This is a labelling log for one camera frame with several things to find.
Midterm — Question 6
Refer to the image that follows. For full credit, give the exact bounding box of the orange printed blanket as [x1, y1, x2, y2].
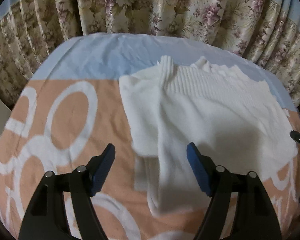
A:
[0, 79, 300, 240]

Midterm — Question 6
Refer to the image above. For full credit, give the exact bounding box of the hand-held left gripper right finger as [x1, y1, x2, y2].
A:
[186, 142, 282, 240]

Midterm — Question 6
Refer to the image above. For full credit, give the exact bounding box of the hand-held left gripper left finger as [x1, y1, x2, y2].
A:
[19, 143, 116, 240]

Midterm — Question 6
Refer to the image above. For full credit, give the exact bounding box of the blue floral curtain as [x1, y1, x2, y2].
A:
[0, 0, 300, 110]

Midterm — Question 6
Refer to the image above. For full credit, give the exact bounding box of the white knit sweater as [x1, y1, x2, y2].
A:
[119, 56, 298, 219]

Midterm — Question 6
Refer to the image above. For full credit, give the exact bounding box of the light blue bed sheet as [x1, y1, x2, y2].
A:
[30, 34, 298, 112]

